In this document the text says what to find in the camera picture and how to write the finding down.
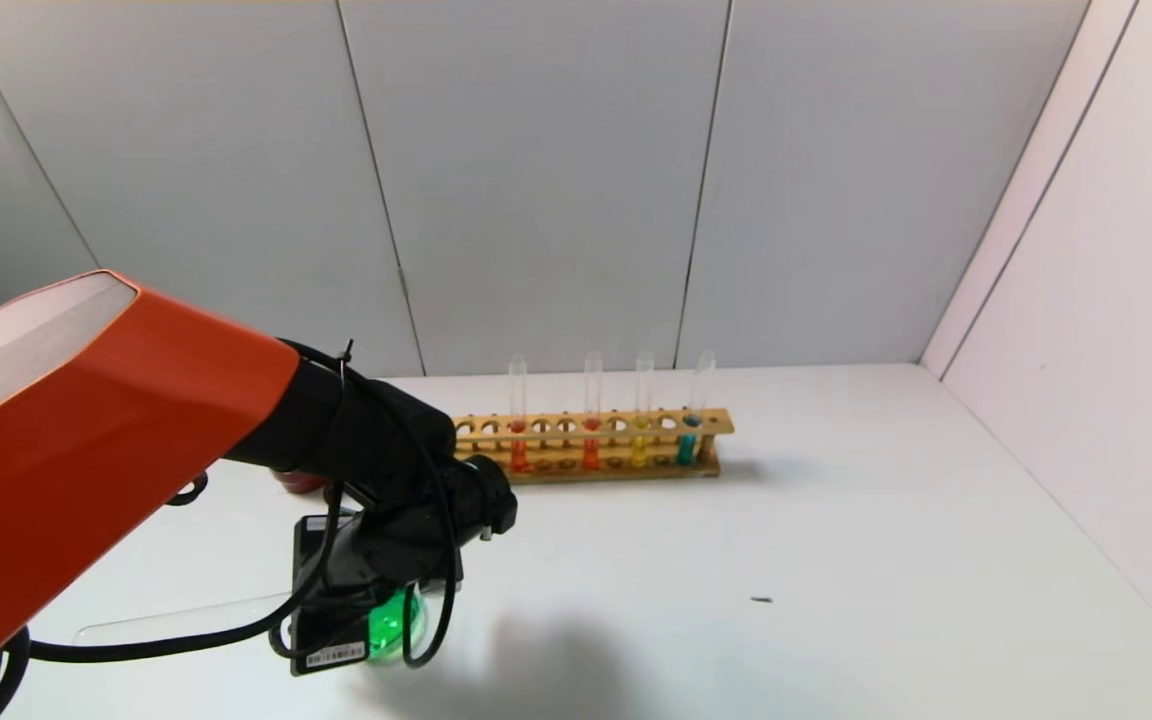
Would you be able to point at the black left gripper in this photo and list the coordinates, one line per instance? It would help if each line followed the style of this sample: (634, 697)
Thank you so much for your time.
(328, 640)

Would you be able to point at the yellow pigment test tube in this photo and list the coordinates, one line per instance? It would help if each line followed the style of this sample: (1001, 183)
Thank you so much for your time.
(176, 618)
(638, 452)

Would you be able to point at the orange and black left arm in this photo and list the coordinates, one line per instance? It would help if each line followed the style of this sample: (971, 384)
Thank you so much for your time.
(86, 440)

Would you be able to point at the clear glass beaker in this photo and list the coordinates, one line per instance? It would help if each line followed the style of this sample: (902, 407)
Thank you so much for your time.
(398, 622)

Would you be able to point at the orange pigment test tube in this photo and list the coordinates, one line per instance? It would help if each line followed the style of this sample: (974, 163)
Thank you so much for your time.
(591, 453)
(519, 455)

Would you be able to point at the wooden test tube rack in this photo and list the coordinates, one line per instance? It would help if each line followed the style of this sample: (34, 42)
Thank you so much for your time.
(616, 427)

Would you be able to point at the blue pigment test tube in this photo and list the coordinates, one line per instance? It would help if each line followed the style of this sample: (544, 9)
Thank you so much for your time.
(685, 450)

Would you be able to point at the red plastic cup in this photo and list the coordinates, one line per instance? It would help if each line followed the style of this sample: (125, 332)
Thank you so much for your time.
(298, 483)

